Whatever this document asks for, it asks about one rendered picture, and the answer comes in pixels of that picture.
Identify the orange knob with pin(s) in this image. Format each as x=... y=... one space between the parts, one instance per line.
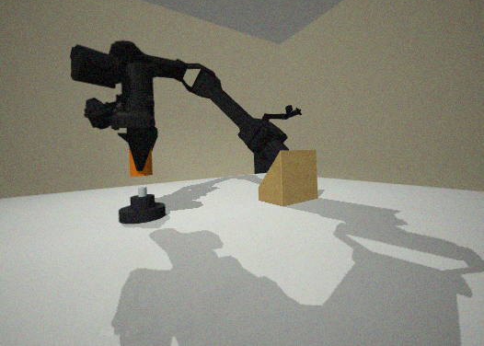
x=148 y=168

